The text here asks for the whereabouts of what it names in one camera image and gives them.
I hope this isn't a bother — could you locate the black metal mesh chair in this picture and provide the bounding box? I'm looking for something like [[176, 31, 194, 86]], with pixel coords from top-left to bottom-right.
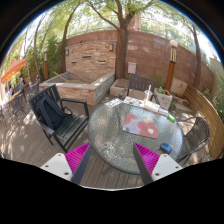
[[176, 116, 210, 162]]

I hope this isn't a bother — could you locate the dark slatted far chair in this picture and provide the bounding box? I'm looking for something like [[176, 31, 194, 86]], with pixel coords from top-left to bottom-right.
[[118, 75, 158, 103]]

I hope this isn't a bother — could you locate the watercolour paint palette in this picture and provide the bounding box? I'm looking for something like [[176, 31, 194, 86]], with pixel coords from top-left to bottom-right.
[[105, 98, 123, 108]]

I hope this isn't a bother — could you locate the plastic cup with straw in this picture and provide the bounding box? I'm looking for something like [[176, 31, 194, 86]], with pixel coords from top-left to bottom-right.
[[144, 85, 153, 102]]

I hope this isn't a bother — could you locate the curved wooden bench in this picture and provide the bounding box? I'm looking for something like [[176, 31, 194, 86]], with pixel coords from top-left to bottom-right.
[[184, 86, 224, 159]]

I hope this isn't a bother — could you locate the floral mouse pad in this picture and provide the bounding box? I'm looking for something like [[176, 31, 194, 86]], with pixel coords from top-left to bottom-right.
[[123, 113, 158, 139]]

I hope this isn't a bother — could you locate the green marker tube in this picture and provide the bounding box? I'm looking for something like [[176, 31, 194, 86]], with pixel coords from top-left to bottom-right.
[[167, 114, 176, 122]]

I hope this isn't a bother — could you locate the open white book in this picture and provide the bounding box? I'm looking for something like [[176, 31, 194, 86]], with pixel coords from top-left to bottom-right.
[[144, 101, 168, 117]]

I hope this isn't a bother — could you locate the orange patio umbrella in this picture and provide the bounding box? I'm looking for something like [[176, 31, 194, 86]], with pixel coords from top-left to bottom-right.
[[1, 59, 28, 84]]

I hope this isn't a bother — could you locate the round glass patio table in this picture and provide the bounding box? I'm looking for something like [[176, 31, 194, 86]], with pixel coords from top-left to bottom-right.
[[88, 101, 183, 174]]

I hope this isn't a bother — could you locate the large tree trunk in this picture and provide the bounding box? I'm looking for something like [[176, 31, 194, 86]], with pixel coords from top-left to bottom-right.
[[87, 0, 144, 79]]

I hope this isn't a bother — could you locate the wooden lamp post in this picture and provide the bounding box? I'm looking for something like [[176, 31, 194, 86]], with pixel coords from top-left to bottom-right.
[[164, 40, 178, 91]]

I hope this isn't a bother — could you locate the potted plant in planter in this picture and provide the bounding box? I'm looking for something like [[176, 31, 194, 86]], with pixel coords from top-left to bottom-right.
[[154, 87, 173, 110]]

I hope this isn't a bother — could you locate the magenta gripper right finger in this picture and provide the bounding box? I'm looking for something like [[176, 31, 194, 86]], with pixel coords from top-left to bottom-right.
[[133, 143, 182, 185]]

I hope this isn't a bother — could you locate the blue computer mouse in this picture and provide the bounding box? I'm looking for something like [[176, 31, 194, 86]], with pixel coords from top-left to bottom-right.
[[160, 143, 172, 154]]

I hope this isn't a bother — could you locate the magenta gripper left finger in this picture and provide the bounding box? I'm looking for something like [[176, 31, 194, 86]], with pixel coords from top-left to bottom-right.
[[41, 143, 92, 185]]

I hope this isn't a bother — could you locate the black backpack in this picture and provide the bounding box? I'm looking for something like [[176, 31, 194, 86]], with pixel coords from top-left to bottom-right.
[[36, 95, 71, 130]]

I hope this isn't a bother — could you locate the black wooden armchair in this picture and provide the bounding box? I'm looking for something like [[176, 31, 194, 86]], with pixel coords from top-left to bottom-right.
[[29, 84, 89, 152]]

